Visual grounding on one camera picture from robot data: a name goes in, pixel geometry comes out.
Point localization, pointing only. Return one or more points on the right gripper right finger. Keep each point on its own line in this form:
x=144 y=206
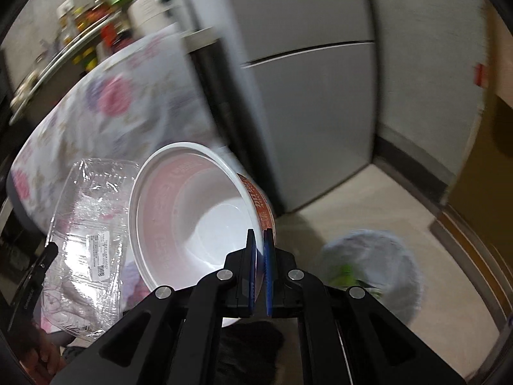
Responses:
x=269 y=269

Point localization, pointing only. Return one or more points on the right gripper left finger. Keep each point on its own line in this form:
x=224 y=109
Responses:
x=249 y=271

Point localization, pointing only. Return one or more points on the metal kitchen shelf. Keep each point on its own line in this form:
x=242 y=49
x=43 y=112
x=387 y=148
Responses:
x=68 y=52

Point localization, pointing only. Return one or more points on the grey refrigerator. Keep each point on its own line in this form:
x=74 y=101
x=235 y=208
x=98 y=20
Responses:
x=329 y=84

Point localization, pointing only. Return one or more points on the person's left hand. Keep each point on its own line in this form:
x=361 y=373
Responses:
x=39 y=356

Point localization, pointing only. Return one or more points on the floral cloth cover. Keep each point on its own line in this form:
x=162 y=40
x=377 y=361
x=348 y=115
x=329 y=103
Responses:
x=140 y=99

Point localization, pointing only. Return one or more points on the clear plastic tray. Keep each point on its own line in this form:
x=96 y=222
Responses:
x=82 y=293

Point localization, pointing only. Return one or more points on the white rice cooker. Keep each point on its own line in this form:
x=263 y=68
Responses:
x=149 y=16

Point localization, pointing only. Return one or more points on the green tea plastic bottle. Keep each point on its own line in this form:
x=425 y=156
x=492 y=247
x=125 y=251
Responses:
x=344 y=278

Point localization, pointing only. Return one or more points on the orange white noodle bowl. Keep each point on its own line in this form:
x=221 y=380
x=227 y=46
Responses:
x=188 y=210

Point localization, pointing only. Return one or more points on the white lined trash bin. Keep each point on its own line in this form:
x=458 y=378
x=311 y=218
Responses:
x=381 y=259

